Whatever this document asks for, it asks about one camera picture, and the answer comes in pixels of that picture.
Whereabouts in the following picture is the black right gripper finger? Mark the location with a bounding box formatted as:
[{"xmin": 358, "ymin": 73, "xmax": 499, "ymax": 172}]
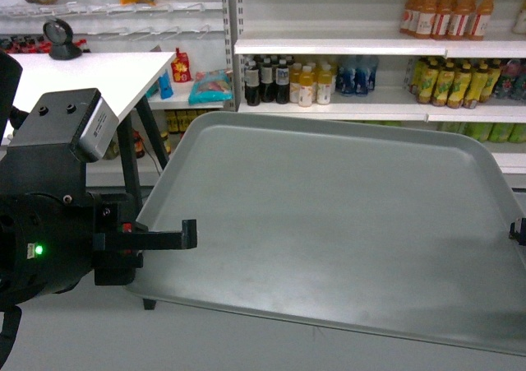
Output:
[{"xmin": 509, "ymin": 217, "xmax": 526, "ymax": 246}]

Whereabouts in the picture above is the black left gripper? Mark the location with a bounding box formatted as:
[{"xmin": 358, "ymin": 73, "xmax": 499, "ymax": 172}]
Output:
[{"xmin": 1, "ymin": 192, "xmax": 197, "ymax": 305}]

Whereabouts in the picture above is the grey rectangular serving tray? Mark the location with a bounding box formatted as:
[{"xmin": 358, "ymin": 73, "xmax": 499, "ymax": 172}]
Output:
[{"xmin": 129, "ymin": 112, "xmax": 525, "ymax": 355}]

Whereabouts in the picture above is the white checkout table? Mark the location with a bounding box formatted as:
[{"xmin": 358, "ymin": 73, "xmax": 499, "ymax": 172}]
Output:
[{"xmin": 0, "ymin": 51, "xmax": 178, "ymax": 311}]

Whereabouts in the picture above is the blue snack packet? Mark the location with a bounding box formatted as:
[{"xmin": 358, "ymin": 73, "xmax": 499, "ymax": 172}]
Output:
[{"xmin": 188, "ymin": 69, "xmax": 233, "ymax": 105}]

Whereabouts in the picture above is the red spout pouch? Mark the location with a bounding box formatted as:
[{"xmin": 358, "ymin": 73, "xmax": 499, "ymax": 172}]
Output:
[{"xmin": 171, "ymin": 48, "xmax": 192, "ymax": 83}]

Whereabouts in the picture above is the black round barcode scanner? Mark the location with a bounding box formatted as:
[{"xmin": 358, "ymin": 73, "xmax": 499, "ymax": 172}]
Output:
[{"xmin": 43, "ymin": 18, "xmax": 82, "ymax": 61}]

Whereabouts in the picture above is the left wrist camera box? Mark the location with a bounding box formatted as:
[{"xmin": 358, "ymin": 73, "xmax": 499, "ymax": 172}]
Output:
[{"xmin": 1, "ymin": 88, "xmax": 119, "ymax": 206}]

